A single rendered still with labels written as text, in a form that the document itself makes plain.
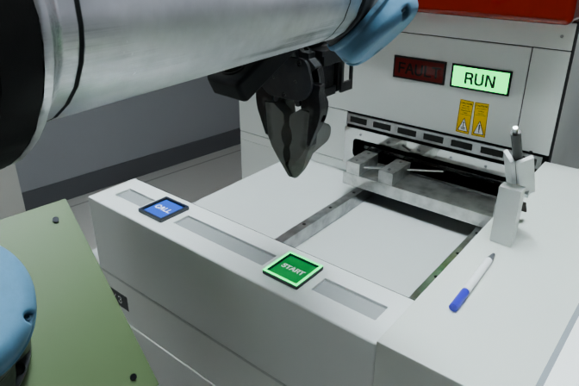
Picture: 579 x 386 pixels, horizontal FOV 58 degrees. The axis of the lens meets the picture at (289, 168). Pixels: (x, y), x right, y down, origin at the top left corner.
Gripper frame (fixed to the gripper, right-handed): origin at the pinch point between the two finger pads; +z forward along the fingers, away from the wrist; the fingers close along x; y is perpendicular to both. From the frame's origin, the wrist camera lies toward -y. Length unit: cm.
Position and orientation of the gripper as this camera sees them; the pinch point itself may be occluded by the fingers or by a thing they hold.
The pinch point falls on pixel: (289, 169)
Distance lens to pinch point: 60.7
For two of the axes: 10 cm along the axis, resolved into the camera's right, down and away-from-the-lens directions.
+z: 0.0, 9.2, 4.0
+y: 6.3, -3.1, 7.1
